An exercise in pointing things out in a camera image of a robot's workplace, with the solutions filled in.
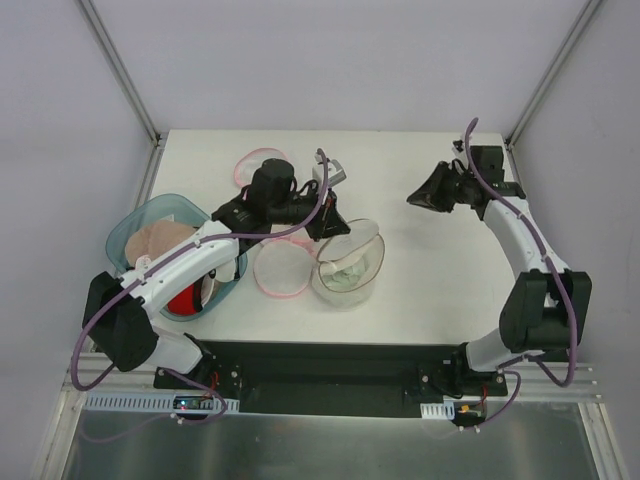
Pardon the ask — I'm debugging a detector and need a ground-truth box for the white slotted cable duct left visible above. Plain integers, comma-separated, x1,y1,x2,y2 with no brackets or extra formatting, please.
84,393,223,415

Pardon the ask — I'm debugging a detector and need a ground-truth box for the right aluminium frame post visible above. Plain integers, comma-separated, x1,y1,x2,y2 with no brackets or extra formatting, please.
505,0,606,151

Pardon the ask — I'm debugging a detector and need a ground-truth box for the left aluminium frame post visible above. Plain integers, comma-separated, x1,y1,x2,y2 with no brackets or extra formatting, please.
74,0,162,147

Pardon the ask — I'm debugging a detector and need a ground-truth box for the white slotted cable duct right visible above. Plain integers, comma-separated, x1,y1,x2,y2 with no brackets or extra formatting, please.
420,401,455,421

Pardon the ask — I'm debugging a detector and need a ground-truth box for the white slotted cable duct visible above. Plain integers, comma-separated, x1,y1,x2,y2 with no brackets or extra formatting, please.
84,393,223,415
420,401,455,421

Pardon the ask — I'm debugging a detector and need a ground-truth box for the aluminium frame post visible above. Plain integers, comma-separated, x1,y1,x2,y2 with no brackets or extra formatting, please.
505,0,606,151
74,0,162,147

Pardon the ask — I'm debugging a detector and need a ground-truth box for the pink-trimmed mesh bag middle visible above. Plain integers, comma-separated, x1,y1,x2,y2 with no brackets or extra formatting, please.
261,230,316,252

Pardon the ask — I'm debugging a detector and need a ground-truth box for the pink-trimmed mesh bag front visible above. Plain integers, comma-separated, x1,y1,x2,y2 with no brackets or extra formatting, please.
253,240,314,299

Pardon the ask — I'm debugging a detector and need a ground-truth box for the teal plastic basket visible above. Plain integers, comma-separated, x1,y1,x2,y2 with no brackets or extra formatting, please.
106,194,247,322

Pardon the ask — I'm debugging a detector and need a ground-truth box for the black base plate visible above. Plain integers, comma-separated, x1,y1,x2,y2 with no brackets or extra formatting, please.
152,335,519,418

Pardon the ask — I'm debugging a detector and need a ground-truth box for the red bra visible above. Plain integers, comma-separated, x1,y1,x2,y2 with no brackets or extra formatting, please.
166,277,212,316

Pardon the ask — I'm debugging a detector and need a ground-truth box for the white black-trimmed bra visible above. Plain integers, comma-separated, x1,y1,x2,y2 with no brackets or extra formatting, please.
200,260,237,307

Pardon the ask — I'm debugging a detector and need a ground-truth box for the cream mesh laundry bag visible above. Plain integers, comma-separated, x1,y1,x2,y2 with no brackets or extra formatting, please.
311,218,386,310

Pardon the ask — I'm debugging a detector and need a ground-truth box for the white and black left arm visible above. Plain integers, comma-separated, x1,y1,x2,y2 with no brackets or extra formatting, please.
81,151,350,389

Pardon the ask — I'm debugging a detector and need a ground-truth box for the beige bra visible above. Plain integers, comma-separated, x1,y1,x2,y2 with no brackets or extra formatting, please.
125,219,197,269

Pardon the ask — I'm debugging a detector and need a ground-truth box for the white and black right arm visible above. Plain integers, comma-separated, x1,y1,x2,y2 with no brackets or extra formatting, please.
407,140,592,395

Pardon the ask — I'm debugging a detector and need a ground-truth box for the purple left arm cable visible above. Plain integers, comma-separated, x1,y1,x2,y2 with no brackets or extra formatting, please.
72,148,331,426

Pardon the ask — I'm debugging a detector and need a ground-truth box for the pink-trimmed white mesh bag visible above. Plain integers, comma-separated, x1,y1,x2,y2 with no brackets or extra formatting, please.
233,147,288,188

